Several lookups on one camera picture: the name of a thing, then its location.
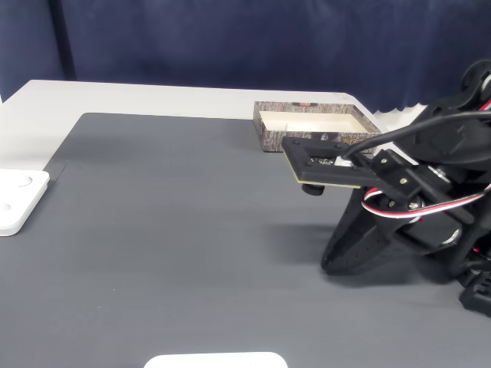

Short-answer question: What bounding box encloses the white device with round dimples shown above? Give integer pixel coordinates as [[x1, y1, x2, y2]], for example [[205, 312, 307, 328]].
[[0, 169, 51, 238]]

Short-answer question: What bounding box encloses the black wrist camera board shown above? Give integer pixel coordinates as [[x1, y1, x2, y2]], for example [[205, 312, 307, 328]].
[[281, 137, 420, 199]]

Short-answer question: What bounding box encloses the dark blue fabric partition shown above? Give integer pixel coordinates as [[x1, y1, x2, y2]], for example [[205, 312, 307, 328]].
[[61, 0, 491, 116], [0, 0, 66, 104]]

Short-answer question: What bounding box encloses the white device with round buttons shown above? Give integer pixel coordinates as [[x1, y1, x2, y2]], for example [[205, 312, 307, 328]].
[[143, 351, 289, 368]]

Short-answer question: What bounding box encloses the red white black servo cable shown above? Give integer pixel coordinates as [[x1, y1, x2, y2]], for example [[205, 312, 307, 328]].
[[361, 186, 491, 226]]

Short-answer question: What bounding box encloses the bark-print cardboard box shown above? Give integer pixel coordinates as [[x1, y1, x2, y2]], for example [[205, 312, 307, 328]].
[[252, 100, 384, 154]]

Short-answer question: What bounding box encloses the black camera cable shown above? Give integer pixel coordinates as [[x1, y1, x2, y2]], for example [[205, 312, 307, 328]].
[[340, 110, 491, 162]]

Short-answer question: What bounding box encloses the grey desk mat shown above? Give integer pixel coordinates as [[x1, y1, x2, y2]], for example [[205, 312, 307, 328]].
[[0, 112, 491, 368]]

